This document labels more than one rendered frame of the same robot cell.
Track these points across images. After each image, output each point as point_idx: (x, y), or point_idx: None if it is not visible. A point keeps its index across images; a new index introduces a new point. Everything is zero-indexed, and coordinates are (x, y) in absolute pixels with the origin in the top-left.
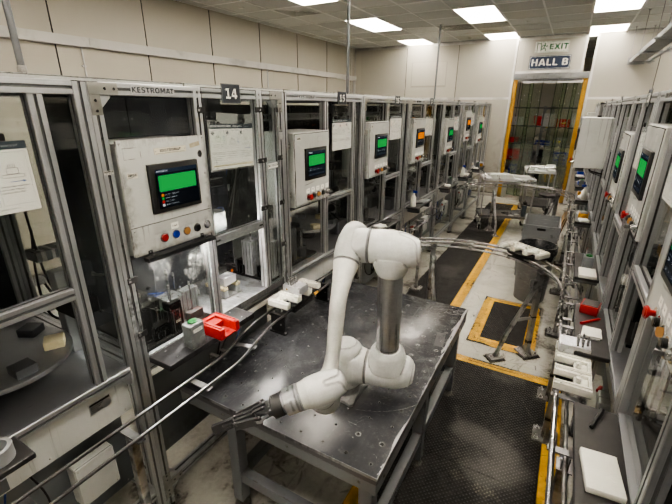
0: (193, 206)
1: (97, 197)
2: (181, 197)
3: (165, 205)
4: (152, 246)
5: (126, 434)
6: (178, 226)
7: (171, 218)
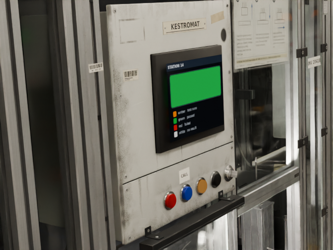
0: (211, 137)
1: (76, 117)
2: (199, 119)
3: (177, 134)
4: (150, 218)
5: None
6: (189, 177)
7: (180, 161)
